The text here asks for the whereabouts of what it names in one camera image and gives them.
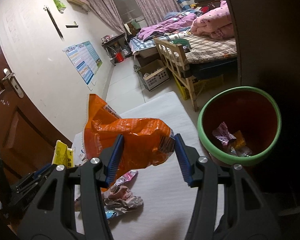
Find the blue white snack wrapper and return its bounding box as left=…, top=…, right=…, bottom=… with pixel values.
left=105, top=209, right=120, bottom=220

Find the brown paper ball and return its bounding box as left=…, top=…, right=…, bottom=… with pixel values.
left=103, top=185, right=143, bottom=213

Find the yellow small box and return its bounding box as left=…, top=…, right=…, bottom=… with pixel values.
left=52, top=140, right=75, bottom=168

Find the orange snack bag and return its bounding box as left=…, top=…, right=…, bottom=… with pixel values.
left=83, top=94, right=175, bottom=179

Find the white blue milk carton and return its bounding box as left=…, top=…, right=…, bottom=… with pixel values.
left=71, top=132, right=86, bottom=166

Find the pink snack wrapper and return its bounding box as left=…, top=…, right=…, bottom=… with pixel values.
left=212, top=122, right=237, bottom=151

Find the green rimmed red trash bin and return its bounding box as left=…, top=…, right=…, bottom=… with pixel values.
left=197, top=86, right=282, bottom=166

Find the brown wooden door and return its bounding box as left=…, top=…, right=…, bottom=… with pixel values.
left=0, top=17, right=73, bottom=181

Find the yellow plastic crate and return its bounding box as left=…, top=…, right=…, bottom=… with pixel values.
left=173, top=75, right=205, bottom=100

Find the bed with checkered sheet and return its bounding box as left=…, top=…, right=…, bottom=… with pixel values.
left=128, top=0, right=239, bottom=81

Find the cardboard box on floor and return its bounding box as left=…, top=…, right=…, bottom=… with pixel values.
left=138, top=60, right=170, bottom=91

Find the red bucket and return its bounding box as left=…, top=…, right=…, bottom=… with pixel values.
left=115, top=52, right=125, bottom=63

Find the dark side table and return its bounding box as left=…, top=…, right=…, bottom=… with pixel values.
left=102, top=33, right=126, bottom=65

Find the pink folded quilt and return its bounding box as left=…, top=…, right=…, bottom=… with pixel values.
left=190, top=0, right=234, bottom=40

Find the purple rumpled blanket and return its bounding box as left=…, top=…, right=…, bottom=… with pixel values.
left=136, top=13, right=197, bottom=42

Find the green hanging bag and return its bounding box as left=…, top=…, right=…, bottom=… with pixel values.
left=53, top=0, right=66, bottom=14

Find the blue white striped pillow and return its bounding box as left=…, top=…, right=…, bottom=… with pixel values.
left=177, top=0, right=191, bottom=10

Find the silver door handle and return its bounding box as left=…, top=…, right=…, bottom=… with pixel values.
left=1, top=68, right=24, bottom=99

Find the blue wall poster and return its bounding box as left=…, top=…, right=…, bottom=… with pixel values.
left=63, top=41, right=102, bottom=90

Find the wooden bed rail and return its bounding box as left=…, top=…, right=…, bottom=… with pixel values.
left=154, top=38, right=198, bottom=112

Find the wall air conditioner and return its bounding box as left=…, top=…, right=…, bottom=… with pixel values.
left=67, top=0, right=90, bottom=13

